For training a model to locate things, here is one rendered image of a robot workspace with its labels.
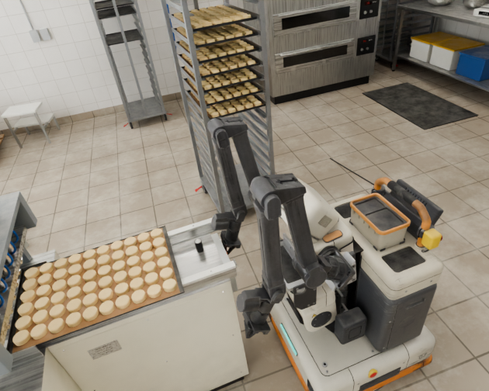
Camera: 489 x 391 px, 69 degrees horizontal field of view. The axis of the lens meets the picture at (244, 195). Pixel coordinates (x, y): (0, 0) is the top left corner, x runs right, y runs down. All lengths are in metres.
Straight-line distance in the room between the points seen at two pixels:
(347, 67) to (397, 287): 4.03
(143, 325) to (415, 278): 1.06
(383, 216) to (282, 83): 3.44
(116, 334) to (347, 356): 1.05
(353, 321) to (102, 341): 1.03
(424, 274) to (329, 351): 0.62
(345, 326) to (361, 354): 0.26
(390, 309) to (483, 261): 1.36
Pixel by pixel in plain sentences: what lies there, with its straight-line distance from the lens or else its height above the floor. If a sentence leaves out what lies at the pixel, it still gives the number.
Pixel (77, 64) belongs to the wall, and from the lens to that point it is 5.41.
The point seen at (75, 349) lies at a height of 0.77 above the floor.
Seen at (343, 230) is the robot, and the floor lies 1.01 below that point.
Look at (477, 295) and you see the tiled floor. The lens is 2.66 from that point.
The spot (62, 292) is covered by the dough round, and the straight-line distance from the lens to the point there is 1.53.
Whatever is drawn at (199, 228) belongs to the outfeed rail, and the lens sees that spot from 1.60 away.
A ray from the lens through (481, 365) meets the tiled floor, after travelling 2.38.
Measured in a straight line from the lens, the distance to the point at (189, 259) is 1.55.
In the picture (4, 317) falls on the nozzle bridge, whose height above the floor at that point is 1.05.
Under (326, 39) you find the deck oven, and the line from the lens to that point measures 4.93.
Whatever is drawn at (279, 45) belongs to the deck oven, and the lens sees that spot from 4.67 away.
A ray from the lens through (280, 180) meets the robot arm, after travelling 0.94.
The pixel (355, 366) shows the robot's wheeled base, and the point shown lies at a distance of 1.88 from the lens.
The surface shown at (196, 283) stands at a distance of 1.40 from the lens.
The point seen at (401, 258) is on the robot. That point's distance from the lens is 1.58.
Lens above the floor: 1.93
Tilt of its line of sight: 37 degrees down
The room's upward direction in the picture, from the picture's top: 8 degrees counter-clockwise
